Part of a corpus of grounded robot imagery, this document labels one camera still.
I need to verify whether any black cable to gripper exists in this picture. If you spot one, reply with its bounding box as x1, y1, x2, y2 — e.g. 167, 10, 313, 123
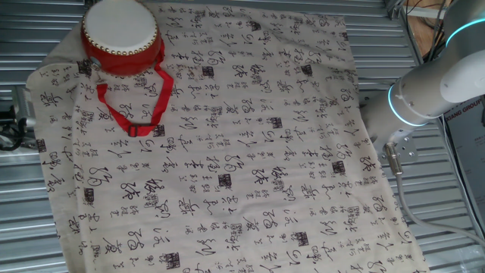
420, 0, 447, 64

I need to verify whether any red drum with white head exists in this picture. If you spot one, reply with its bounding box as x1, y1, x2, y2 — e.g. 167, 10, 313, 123
80, 0, 165, 77

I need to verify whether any beige calligraphy print cloth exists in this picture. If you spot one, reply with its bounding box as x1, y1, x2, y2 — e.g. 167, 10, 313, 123
26, 2, 431, 273

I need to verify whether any white printed cardboard box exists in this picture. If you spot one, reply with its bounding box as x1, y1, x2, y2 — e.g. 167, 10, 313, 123
441, 94, 485, 228

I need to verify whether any grey cable with metal connector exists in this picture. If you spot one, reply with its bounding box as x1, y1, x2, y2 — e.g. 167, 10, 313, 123
382, 143, 485, 248

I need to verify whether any small grey white box device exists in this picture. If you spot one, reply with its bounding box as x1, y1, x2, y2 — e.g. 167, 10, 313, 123
12, 86, 37, 129

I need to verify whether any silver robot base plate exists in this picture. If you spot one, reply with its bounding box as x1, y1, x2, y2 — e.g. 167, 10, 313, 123
374, 128, 420, 166

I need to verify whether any red fabric drum strap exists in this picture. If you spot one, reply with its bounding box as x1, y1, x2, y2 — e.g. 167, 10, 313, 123
95, 37, 176, 139

